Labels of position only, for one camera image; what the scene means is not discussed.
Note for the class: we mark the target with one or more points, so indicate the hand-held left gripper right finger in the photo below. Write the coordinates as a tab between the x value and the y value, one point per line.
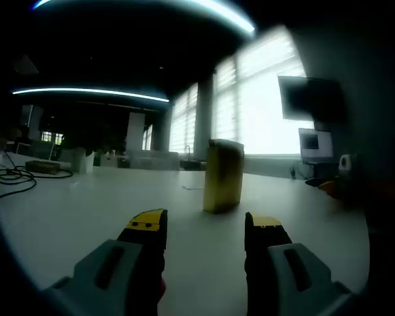
283	279

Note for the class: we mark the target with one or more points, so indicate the white sofa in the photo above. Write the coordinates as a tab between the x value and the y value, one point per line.
151	159

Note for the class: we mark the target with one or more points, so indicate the flat white strip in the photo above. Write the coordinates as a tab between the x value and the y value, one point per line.
192	187

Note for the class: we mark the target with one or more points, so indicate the black wall monitor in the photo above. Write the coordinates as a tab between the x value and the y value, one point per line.
311	98

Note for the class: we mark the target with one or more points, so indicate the small black device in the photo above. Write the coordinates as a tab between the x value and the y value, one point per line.
313	182

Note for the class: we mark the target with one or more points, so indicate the open laptop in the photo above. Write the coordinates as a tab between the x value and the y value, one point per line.
316	145

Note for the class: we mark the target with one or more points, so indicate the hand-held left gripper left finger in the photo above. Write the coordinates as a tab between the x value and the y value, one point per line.
118	273

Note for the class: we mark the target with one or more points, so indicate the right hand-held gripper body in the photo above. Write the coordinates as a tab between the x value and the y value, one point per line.
345	163

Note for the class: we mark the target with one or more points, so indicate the white table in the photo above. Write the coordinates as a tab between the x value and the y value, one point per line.
85	214

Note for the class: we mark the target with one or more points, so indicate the yellow paper bag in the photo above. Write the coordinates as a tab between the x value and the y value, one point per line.
222	177

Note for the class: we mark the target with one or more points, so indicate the white pillar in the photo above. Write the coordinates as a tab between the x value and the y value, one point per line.
136	131

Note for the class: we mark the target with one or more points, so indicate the sink with faucet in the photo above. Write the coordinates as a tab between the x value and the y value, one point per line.
192	163

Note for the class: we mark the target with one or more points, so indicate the brown flat block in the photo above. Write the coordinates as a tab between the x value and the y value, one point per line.
42	166

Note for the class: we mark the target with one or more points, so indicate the potted green plant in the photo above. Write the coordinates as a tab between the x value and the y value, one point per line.
82	161

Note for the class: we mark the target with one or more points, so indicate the curved ceiling light strip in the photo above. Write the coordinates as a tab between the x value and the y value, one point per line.
224	14
85	90

